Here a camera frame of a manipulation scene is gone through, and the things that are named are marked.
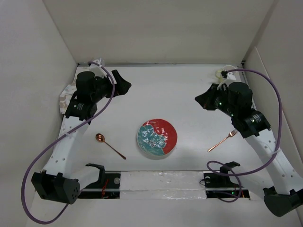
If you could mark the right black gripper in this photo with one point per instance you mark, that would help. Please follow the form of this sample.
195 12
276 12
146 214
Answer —
205 99

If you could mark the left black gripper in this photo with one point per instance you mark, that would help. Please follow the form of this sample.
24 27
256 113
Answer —
121 85

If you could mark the floral white cloth napkin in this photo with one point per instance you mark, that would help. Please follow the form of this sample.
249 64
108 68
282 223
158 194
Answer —
65 97

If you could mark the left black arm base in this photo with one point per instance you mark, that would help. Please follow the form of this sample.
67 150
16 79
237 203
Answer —
109 189

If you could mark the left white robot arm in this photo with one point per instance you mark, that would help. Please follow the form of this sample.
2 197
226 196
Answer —
57 182

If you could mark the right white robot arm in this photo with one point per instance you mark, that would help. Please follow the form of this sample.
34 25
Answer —
284 192

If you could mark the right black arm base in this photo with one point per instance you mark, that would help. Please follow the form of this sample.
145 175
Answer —
221 187

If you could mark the pale yellow mug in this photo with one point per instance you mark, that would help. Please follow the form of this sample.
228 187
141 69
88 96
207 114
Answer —
222 74

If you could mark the copper fork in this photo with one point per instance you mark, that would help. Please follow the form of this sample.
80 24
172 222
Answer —
230 135

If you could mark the copper spoon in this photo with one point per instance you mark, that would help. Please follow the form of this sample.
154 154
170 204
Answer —
100 138

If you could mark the red and teal plate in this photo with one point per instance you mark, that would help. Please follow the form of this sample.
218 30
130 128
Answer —
157 138

